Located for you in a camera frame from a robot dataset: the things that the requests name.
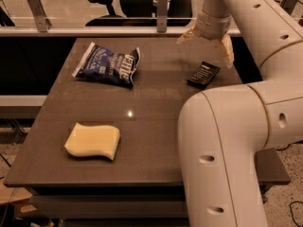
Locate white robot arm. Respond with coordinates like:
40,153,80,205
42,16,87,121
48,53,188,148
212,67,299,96
178,0,303,227

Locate middle metal railing post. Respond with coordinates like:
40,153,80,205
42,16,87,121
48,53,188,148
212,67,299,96
157,0,168,33

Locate cardboard box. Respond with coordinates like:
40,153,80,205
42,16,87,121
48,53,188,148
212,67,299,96
0,181,40,218

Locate black floor cable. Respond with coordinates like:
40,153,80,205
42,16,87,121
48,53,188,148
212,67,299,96
276,142,303,227

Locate black office chair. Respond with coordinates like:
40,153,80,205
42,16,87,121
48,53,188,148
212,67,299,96
86,0,193,26

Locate metal railing bar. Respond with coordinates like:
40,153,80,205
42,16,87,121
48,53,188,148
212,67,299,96
0,26,242,38

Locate left metal railing post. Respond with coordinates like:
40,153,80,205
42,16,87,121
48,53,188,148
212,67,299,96
27,0,52,32

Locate black rxbar chocolate wrapper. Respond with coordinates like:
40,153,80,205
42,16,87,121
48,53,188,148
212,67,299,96
187,61,221,90

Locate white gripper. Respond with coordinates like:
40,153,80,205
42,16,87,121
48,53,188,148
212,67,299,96
176,11,234,68

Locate yellow sponge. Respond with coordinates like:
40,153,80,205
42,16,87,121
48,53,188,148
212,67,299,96
64,123,120,161

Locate blue kettle chips bag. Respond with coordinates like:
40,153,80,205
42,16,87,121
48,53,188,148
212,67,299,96
72,43,140,88

